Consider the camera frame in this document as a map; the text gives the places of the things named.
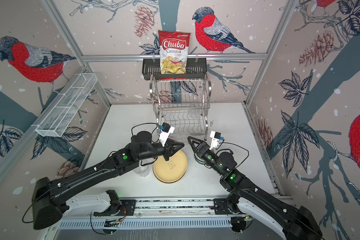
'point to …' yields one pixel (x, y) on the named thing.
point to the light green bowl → (199, 159)
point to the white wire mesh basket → (67, 104)
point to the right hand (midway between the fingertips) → (186, 144)
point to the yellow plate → (170, 171)
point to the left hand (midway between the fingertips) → (183, 146)
